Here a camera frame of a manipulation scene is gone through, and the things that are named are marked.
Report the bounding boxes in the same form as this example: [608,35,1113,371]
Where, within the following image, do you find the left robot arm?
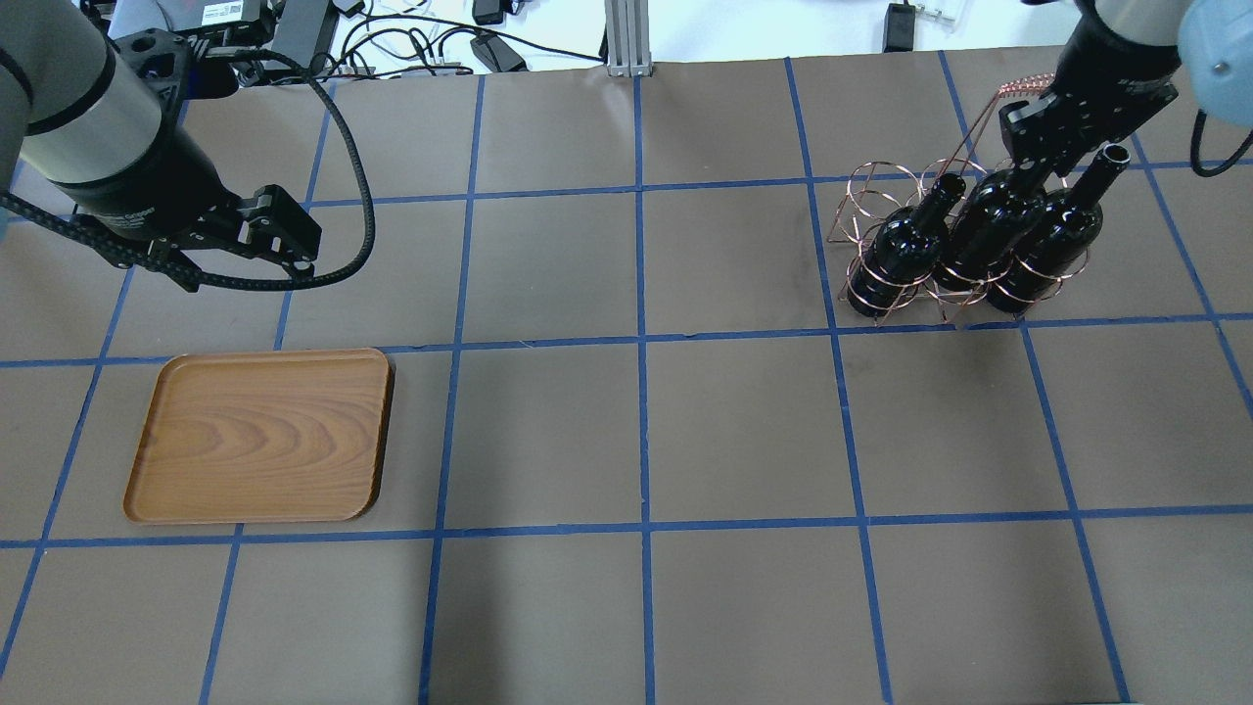
[3,1,361,293]

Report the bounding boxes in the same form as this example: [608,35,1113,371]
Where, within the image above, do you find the wooden tray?
[122,348,393,526]

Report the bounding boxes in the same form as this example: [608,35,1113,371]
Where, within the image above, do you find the aluminium frame post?
[604,0,654,76]

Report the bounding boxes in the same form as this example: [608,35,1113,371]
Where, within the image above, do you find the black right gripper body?
[997,20,1182,177]

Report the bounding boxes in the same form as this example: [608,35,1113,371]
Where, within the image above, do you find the copper wire bottle basket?
[831,74,1095,324]

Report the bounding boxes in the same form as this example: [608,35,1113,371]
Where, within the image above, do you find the black wine bottle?
[847,173,967,318]
[985,143,1131,316]
[932,158,1053,293]

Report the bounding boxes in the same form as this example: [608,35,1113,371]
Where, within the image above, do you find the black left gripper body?
[69,28,322,293]

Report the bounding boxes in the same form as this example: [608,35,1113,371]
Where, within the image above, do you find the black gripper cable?
[0,49,378,296]

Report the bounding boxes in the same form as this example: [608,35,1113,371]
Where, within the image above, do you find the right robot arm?
[997,1,1250,178]

